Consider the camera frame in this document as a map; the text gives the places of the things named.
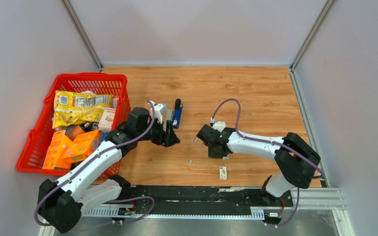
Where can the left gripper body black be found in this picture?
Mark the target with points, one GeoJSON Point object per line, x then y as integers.
{"type": "Point", "coordinates": [156, 134]}

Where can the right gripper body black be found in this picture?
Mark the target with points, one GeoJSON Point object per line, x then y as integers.
{"type": "Point", "coordinates": [213, 154]}

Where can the grey white stapler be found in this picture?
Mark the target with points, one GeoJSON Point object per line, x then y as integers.
{"type": "Point", "coordinates": [168, 120]}

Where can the staple box with red mark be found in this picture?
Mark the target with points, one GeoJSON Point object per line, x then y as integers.
{"type": "Point", "coordinates": [223, 173]}

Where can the blue black stapler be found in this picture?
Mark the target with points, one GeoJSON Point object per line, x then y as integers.
{"type": "Point", "coordinates": [177, 113]}

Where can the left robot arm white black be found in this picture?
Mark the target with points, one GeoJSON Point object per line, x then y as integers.
{"type": "Point", "coordinates": [62, 203]}

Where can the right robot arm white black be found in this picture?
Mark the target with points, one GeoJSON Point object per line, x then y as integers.
{"type": "Point", "coordinates": [296, 160]}

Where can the pink white small box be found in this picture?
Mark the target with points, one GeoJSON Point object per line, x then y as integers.
{"type": "Point", "coordinates": [106, 122]}

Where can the orange box right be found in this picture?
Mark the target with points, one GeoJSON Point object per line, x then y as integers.
{"type": "Point", "coordinates": [82, 147]}

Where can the orange box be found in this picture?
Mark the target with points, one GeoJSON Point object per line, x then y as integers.
{"type": "Point", "coordinates": [82, 147]}
{"type": "Point", "coordinates": [58, 146]}

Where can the yellow snack bag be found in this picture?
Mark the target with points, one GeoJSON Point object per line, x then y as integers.
{"type": "Point", "coordinates": [72, 108]}

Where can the orange box left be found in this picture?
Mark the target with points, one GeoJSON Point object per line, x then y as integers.
{"type": "Point", "coordinates": [58, 146]}

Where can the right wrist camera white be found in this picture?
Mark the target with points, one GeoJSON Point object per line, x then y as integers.
{"type": "Point", "coordinates": [217, 125]}

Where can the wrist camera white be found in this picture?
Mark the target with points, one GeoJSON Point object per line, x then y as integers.
{"type": "Point", "coordinates": [158, 111]}
{"type": "Point", "coordinates": [217, 125]}

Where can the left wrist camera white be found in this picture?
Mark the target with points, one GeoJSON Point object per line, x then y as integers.
{"type": "Point", "coordinates": [158, 111]}

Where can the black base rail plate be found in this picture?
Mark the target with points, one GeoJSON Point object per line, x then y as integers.
{"type": "Point", "coordinates": [201, 200]}

